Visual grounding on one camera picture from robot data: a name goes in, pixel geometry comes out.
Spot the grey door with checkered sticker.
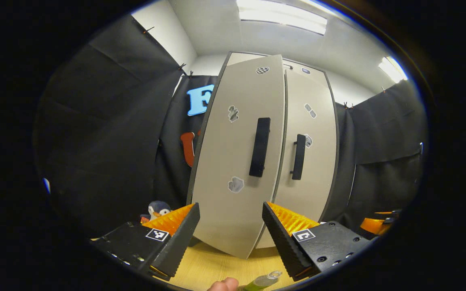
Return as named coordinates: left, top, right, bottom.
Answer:
left=191, top=55, right=286, bottom=259

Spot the grey white cabinet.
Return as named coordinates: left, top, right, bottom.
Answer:
left=186, top=51, right=341, bottom=259

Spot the grey cabinet door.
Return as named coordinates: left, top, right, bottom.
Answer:
left=255, top=70, right=338, bottom=249

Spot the penguin plush toy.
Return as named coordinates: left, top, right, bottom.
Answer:
left=147, top=200, right=172, bottom=221

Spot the green label plastic bottle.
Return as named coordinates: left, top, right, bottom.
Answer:
left=237, top=271, right=283, bottom=291

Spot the ceiling light panel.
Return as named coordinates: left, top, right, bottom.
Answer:
left=378, top=56, right=408, bottom=84
left=236, top=0, right=328, bottom=35

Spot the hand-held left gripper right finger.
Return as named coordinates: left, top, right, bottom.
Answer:
left=262, top=201, right=373, bottom=282

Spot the black door handle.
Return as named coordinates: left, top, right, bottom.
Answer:
left=290, top=134, right=307, bottom=181
left=249, top=117, right=271, bottom=178

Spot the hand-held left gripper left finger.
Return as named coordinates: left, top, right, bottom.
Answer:
left=95, top=203, right=200, bottom=281

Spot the black backdrop cloth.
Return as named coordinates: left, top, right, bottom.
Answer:
left=35, top=14, right=428, bottom=239

